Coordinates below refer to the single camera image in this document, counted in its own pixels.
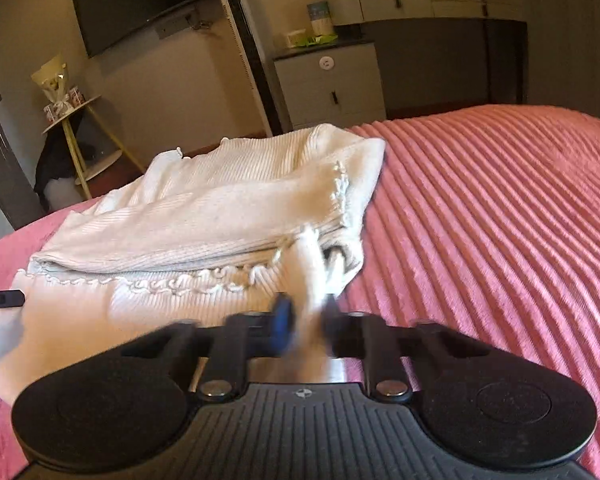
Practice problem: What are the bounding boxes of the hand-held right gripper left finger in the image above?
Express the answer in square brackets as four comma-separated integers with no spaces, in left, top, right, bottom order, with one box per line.
[121,293,294,402]

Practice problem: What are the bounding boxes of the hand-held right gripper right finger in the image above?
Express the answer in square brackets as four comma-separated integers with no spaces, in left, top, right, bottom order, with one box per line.
[320,293,487,402]

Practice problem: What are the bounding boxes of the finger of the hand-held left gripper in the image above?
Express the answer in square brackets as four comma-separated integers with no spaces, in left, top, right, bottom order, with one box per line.
[0,287,26,319]

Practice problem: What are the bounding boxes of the white ribbed sweater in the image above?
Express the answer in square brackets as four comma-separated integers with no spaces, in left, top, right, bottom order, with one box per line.
[0,122,387,396]

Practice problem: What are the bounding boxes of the dark door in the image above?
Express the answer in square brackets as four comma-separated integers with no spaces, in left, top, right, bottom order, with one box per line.
[0,74,32,233]

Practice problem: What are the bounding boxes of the black garment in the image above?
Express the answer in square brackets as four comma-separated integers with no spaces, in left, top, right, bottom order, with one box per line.
[33,130,88,206]

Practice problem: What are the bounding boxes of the yellow-legged tiered side table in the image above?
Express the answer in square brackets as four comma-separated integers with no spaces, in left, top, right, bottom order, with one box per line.
[41,94,146,201]

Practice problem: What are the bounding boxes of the pink ribbed bedspread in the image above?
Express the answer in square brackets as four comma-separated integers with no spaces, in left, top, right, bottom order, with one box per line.
[0,104,600,480]

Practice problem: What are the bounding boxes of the pink gift items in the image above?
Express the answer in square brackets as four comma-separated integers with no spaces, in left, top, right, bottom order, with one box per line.
[42,87,89,122]

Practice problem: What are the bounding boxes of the wrapped flower bouquet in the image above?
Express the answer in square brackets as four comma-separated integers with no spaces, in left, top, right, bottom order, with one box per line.
[31,55,72,107]

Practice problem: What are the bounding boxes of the grey bedside cabinet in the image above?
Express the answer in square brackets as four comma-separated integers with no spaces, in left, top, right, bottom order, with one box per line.
[273,40,387,129]

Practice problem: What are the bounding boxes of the white tower heater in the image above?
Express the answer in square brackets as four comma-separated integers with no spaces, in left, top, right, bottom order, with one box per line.
[213,0,282,137]

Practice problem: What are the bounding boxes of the green packet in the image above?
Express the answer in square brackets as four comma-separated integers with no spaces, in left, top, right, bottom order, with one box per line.
[299,33,339,49]

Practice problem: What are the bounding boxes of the blue and white box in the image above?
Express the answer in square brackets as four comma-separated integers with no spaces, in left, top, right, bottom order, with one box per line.
[307,1,334,36]

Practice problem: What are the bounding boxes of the grey dresser with drawers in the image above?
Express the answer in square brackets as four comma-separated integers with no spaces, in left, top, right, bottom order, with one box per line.
[326,0,529,107]

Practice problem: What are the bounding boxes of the black wall television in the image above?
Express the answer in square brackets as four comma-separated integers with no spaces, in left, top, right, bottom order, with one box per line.
[70,0,229,59]

